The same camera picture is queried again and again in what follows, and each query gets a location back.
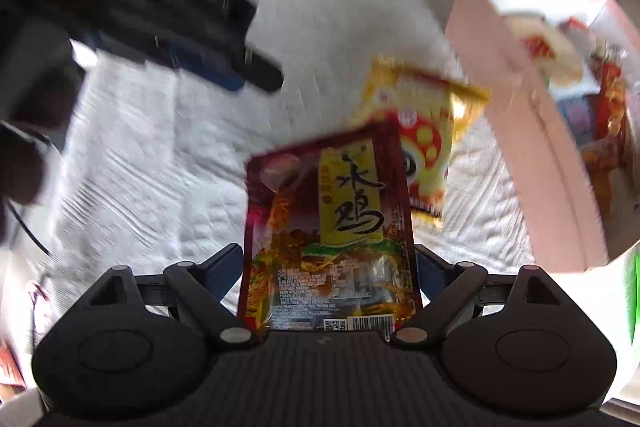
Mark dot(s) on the white textured tablecloth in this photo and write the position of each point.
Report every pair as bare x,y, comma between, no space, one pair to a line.
325,7

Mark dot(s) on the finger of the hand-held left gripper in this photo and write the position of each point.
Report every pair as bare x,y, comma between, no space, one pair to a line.
210,67

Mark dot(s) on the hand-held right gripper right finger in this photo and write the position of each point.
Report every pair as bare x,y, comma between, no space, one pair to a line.
431,272

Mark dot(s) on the pink cardboard box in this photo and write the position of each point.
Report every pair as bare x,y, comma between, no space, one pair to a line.
540,157

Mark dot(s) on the dark red snack packet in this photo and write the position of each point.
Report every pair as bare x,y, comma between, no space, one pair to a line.
330,247

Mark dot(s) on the yellow snack packet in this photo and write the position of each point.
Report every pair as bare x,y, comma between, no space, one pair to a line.
425,117

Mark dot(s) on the red striped white snack packet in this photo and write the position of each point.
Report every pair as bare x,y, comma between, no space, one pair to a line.
545,47

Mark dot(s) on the green object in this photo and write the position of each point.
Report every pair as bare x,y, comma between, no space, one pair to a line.
631,282

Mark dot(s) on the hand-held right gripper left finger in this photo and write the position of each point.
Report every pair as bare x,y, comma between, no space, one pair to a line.
227,262

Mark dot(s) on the person's left hand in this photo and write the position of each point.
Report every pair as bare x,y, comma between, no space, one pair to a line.
30,162

